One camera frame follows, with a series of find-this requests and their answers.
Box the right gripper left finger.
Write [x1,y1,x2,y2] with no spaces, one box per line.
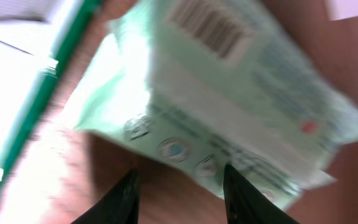
[71,169,140,224]

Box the large green box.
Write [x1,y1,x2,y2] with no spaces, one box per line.
[0,0,101,193]

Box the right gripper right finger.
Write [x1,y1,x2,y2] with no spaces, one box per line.
[223,164,298,224]

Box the teal snack packet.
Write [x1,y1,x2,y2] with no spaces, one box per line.
[65,0,358,210]

